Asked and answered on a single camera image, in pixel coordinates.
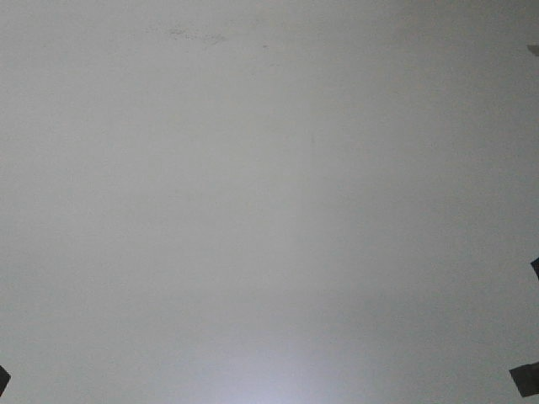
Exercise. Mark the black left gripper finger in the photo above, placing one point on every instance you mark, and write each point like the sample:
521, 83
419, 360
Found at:
5, 377

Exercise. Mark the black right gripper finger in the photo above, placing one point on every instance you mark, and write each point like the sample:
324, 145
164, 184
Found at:
535, 266
526, 379

